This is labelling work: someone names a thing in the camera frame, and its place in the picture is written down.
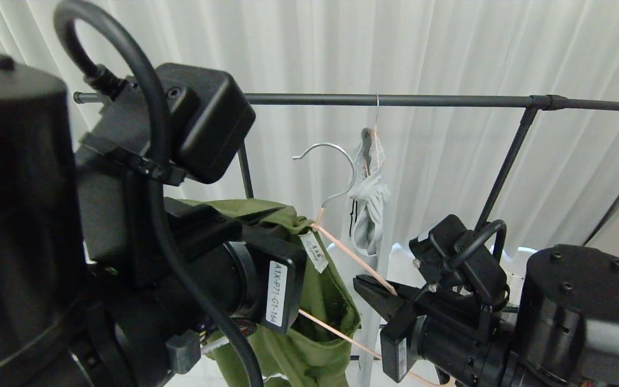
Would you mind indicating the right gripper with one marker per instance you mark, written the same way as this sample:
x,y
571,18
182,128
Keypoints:
x,y
460,349

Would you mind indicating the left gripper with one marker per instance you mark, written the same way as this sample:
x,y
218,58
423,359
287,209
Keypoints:
x,y
223,290

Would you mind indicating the green garment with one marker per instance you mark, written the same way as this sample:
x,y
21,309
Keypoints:
x,y
325,301

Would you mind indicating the pink clothes hanger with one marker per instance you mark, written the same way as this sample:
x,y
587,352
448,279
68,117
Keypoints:
x,y
355,259
376,140

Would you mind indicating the pale grey shorts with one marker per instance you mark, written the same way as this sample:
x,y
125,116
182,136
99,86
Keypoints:
x,y
368,215

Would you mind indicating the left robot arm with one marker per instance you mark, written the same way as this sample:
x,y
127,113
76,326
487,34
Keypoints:
x,y
14,215

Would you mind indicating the black clothes rack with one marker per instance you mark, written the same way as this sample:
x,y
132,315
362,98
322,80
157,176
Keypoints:
x,y
449,100

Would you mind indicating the white curtain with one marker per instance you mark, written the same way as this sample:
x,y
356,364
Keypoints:
x,y
449,54

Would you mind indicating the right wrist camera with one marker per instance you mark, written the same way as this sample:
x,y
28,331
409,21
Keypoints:
x,y
465,269

